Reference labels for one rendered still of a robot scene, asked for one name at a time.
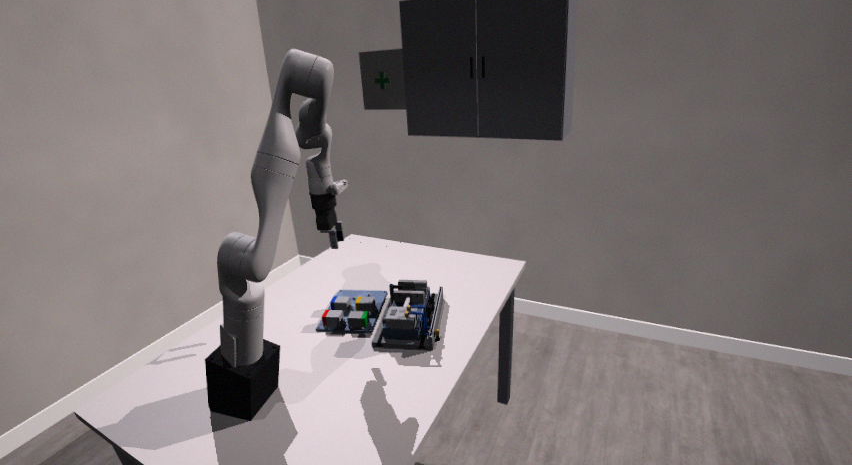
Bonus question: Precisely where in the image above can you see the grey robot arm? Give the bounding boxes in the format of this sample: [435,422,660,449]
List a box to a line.
[217,49,334,368]

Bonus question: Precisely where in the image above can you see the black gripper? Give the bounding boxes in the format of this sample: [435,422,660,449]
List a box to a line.
[308,174,348,249]

